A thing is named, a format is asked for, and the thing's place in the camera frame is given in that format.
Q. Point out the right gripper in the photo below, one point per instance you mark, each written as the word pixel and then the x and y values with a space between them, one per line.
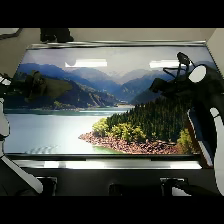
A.
pixel 162 86

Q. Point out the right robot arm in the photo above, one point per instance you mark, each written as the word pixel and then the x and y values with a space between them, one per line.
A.
pixel 213 100

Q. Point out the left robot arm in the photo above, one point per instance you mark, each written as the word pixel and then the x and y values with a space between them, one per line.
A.
pixel 4 124

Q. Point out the black garment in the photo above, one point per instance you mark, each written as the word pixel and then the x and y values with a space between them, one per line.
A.
pixel 56 34

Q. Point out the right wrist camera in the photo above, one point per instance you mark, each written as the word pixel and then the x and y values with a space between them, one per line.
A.
pixel 183 60

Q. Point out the silver frame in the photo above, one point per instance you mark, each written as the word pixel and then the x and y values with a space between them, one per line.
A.
pixel 100 164

